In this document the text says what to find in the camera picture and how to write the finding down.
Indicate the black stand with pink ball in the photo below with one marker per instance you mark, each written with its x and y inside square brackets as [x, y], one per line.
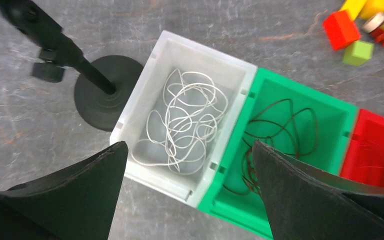
[103, 86]

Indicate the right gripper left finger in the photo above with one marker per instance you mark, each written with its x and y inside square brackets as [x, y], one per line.
[74, 203]

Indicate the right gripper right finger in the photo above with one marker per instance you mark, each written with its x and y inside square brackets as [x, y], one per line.
[303, 202]

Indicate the white plastic bin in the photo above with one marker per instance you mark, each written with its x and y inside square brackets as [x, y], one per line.
[180, 116]

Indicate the red plastic bin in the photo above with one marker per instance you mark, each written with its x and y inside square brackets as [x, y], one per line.
[364, 158]

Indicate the pile of coloured toy blocks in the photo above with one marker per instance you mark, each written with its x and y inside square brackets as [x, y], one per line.
[343, 33]

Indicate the green plastic bin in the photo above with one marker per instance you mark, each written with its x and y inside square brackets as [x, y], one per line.
[291, 117]

